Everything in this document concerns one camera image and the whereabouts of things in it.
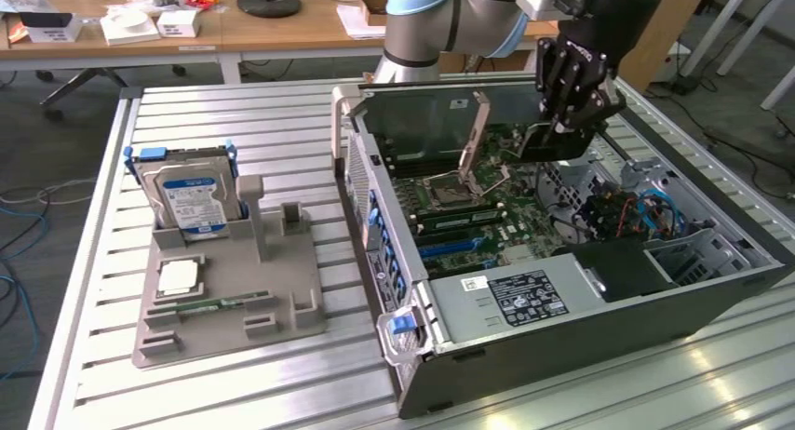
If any open black PC case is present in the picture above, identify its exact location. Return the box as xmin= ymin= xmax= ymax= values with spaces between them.
xmin=331 ymin=70 xmax=787 ymax=421

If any grey power supply unit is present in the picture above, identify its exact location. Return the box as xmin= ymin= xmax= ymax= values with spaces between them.
xmin=427 ymin=255 xmax=607 ymax=345

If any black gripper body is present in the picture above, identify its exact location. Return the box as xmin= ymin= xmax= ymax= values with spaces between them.
xmin=556 ymin=0 xmax=659 ymax=72

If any blue expansion slot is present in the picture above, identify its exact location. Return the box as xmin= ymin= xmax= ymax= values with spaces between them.
xmin=420 ymin=237 xmax=484 ymax=260

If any wooden cabinet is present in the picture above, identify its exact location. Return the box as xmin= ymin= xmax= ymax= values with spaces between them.
xmin=527 ymin=0 xmax=714 ymax=85

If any white box with round hole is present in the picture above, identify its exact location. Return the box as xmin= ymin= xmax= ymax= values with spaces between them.
xmin=99 ymin=8 xmax=162 ymax=47

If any hard disk with blue bracket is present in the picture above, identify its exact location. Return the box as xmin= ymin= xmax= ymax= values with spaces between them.
xmin=122 ymin=141 xmax=244 ymax=243

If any grey plastic parts rack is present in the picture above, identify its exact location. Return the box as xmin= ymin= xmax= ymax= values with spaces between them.
xmin=130 ymin=173 xmax=328 ymax=370

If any black floor box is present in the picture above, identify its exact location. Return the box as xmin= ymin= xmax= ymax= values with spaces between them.
xmin=667 ymin=74 xmax=701 ymax=96

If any black wire bundle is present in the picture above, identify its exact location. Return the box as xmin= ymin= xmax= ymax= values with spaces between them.
xmin=546 ymin=187 xmax=623 ymax=243

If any white paper stack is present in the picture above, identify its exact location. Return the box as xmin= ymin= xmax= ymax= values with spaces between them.
xmin=336 ymin=4 xmax=390 ymax=40

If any blue plastic case latch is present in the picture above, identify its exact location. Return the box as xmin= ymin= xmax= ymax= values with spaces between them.
xmin=384 ymin=310 xmax=416 ymax=339

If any metal disk bay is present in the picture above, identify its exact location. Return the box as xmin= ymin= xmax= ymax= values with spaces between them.
xmin=642 ymin=227 xmax=754 ymax=287

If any CPU socket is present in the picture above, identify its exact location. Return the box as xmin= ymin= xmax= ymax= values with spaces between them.
xmin=422 ymin=171 xmax=479 ymax=212

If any wooden desk with white frame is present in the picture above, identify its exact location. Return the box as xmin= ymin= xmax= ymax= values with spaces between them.
xmin=0 ymin=0 xmax=565 ymax=85

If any green RAM stick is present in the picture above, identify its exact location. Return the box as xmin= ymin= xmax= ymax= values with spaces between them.
xmin=148 ymin=293 xmax=272 ymax=316

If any white table frame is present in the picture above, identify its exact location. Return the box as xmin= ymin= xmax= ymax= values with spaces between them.
xmin=679 ymin=0 xmax=795 ymax=111

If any graphics card with metal bracket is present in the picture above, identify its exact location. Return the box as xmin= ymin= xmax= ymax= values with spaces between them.
xmin=458 ymin=88 xmax=595 ymax=198

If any small white labelled box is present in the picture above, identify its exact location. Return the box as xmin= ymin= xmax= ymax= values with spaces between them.
xmin=154 ymin=9 xmax=203 ymax=39

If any silver CPU chip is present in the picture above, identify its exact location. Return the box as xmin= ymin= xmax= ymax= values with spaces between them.
xmin=154 ymin=261 xmax=204 ymax=297

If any metal socket cover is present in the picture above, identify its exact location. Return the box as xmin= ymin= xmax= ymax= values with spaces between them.
xmin=476 ymin=162 xmax=515 ymax=194

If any blue wire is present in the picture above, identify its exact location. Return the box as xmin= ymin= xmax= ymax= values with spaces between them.
xmin=638 ymin=187 xmax=690 ymax=239

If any green motherboard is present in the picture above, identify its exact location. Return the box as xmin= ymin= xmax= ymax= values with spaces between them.
xmin=386 ymin=145 xmax=561 ymax=282

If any red wire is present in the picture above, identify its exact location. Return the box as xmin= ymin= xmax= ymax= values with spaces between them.
xmin=611 ymin=192 xmax=645 ymax=238

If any perforated metal drive cage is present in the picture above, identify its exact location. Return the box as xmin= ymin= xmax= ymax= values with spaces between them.
xmin=536 ymin=122 xmax=629 ymax=226

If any black round lamp base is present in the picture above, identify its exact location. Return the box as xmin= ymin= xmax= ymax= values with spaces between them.
xmin=235 ymin=0 xmax=304 ymax=19

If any white floor cable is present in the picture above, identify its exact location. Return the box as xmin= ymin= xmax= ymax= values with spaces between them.
xmin=0 ymin=177 xmax=96 ymax=206

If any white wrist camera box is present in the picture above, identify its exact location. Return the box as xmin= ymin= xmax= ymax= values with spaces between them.
xmin=516 ymin=0 xmax=589 ymax=21

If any blue floor cable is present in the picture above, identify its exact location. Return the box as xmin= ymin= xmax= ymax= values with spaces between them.
xmin=0 ymin=206 xmax=50 ymax=381

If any white box with black top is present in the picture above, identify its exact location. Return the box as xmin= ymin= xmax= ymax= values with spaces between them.
xmin=16 ymin=11 xmax=84 ymax=44

